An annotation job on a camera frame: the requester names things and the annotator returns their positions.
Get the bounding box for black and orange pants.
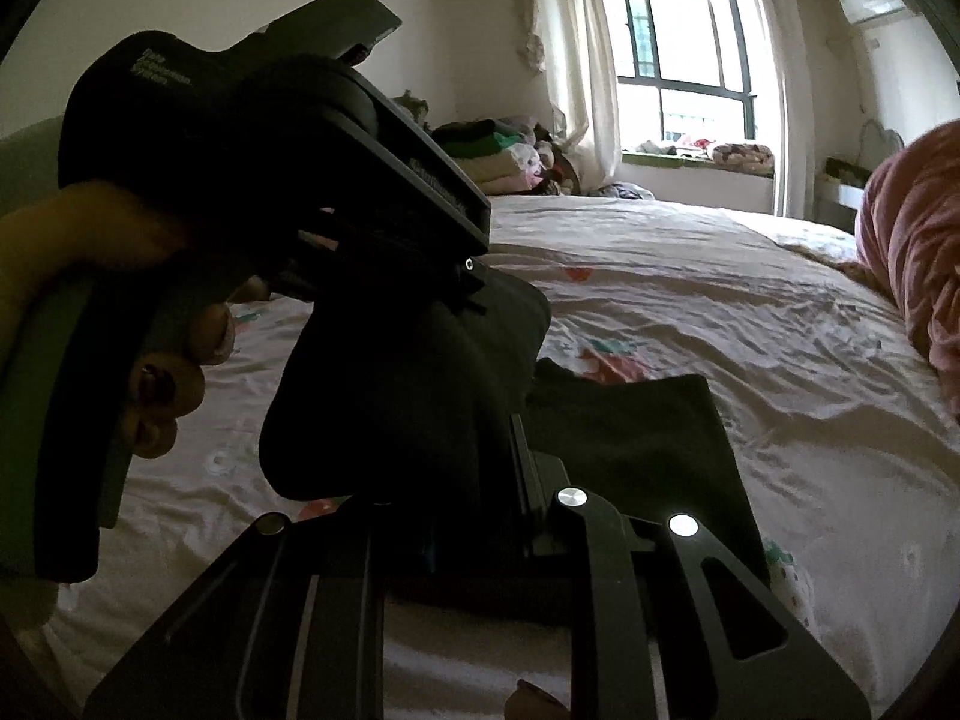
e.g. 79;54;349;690
259;266;773;627

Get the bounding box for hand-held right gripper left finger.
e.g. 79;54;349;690
82;499;392;720

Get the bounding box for strawberry print bed sheet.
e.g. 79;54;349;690
15;191;960;720

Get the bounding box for pink blanket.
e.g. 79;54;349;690
855;120;960;417

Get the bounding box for window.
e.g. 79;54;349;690
596;0;785;160

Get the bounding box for small clothes on windowsill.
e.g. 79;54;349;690
637;133;710;160

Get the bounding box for patterned cloth on windowsill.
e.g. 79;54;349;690
709;141;776;178

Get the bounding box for green headboard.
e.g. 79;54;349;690
0;116;76;203

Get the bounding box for white air conditioner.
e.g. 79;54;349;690
836;0;912;27

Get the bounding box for person's left hand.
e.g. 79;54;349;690
0;184;237;460

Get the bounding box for white chair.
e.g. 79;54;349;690
814;120;908;230

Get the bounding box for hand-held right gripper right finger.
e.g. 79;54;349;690
512;412;875;720

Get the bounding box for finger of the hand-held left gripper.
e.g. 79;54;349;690
298;208;488;312

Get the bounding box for cream curtain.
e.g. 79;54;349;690
750;0;805;218
525;0;625;166

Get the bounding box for pile of folded clothes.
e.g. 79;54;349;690
431;112;578;197

